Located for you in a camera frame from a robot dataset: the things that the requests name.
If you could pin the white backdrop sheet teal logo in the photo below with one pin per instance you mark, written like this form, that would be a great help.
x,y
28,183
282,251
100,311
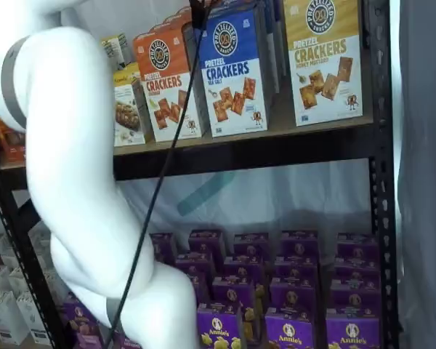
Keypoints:
x,y
276,196

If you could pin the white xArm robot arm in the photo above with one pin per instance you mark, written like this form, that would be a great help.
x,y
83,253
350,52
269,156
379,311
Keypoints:
x,y
69,145

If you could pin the blue sea salt crackers box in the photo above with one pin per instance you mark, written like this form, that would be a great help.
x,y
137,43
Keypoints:
x,y
232,54
267,54

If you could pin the purple Annie's snack box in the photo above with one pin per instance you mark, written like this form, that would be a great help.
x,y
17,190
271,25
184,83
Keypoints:
x,y
356,298
243,267
163,247
202,285
125,343
232,291
89,340
299,243
358,270
352,332
296,267
358,247
250,243
205,241
218,327
288,331
78,312
194,263
292,296

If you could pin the orange cheddar crackers box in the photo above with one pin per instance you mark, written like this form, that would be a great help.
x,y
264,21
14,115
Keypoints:
x,y
176,18
183,9
167,26
156,120

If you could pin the Simple Mills almond bars box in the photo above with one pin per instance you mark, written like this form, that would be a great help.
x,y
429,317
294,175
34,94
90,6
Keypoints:
x,y
127,109

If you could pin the yellow honey mustard crackers box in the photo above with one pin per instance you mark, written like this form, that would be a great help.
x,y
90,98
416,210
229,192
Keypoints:
x,y
323,72

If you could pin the black metal shelf rack frame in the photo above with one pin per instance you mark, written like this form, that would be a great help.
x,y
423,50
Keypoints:
x,y
240,160

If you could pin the Simple Mills sweet thins box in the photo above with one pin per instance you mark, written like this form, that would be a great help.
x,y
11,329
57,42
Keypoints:
x,y
114,47

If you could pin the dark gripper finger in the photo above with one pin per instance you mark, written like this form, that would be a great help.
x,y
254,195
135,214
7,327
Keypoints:
x,y
199,11

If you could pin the orange snack box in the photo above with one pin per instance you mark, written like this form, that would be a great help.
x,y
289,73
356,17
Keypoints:
x,y
11,141

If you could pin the particle board shelf with crackers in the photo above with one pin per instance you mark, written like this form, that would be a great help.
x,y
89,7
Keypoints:
x,y
278,127

